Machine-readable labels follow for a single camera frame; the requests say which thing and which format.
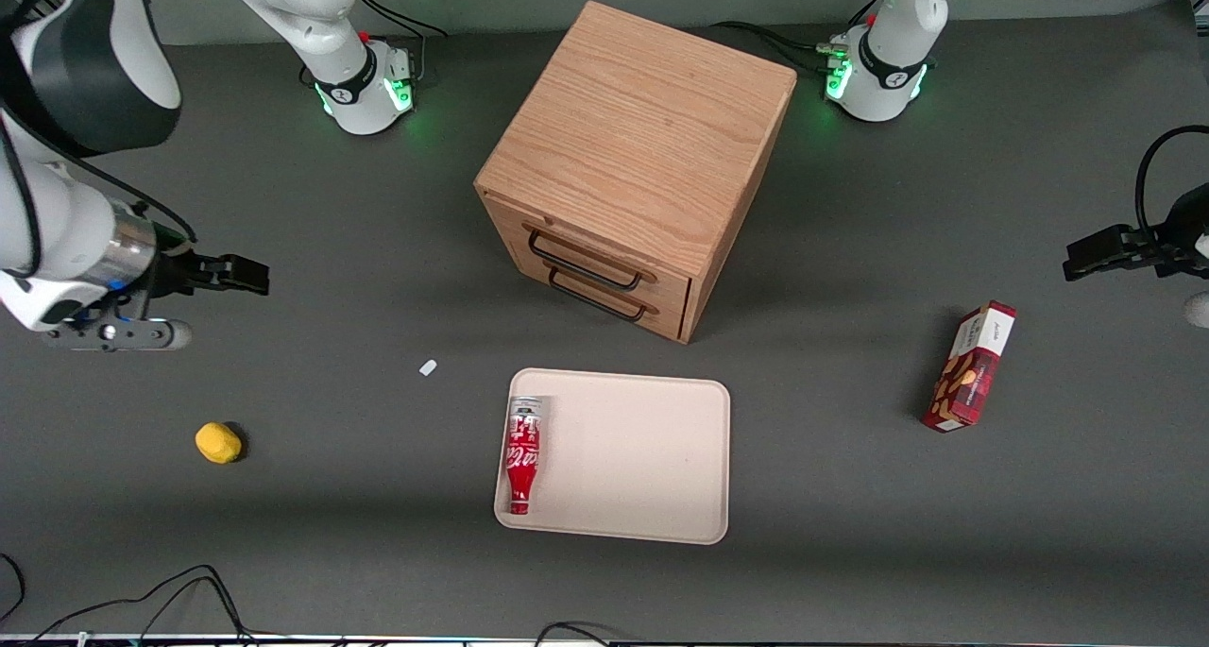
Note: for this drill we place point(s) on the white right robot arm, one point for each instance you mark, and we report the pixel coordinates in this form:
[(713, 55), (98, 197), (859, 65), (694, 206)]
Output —
[(66, 231)]

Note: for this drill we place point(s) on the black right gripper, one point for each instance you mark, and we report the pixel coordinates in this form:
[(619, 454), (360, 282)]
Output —
[(174, 272)]

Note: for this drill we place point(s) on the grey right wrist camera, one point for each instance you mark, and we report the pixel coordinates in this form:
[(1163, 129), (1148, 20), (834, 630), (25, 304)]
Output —
[(118, 333)]

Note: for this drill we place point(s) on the beige rectangular tray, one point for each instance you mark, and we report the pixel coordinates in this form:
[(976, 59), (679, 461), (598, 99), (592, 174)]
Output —
[(633, 458)]

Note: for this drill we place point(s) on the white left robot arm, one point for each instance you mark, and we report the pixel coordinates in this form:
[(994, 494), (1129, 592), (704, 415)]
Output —
[(893, 52)]

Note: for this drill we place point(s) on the wooden drawer cabinet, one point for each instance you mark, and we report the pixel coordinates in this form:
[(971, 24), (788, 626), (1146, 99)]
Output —
[(642, 146)]

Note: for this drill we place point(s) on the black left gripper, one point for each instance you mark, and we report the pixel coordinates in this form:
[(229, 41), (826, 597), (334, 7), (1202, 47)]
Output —
[(1181, 238)]

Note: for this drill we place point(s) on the red snack box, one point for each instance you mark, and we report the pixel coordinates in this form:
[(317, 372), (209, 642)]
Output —
[(970, 368)]

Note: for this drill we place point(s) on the small white scrap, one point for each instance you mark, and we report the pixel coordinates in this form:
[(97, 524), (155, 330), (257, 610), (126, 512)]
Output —
[(428, 367)]

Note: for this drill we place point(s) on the yellow lemon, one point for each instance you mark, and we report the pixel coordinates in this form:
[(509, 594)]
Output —
[(218, 442)]

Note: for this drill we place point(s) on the red coke bottle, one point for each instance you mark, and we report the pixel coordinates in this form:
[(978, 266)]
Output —
[(522, 453)]

